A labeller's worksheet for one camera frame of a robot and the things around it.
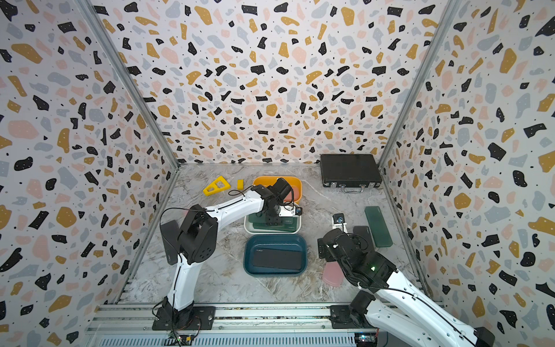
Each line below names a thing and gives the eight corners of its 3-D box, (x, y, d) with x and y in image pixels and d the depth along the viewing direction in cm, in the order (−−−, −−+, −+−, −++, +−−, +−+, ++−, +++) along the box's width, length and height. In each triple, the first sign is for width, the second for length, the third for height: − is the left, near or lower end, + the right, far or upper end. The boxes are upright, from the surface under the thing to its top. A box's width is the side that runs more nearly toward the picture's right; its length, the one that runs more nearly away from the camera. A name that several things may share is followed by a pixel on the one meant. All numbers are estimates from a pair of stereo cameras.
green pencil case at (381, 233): (377, 247, 93) (379, 245, 91) (364, 209, 106) (365, 206, 104) (393, 246, 94) (395, 244, 92) (378, 208, 107) (379, 205, 105)
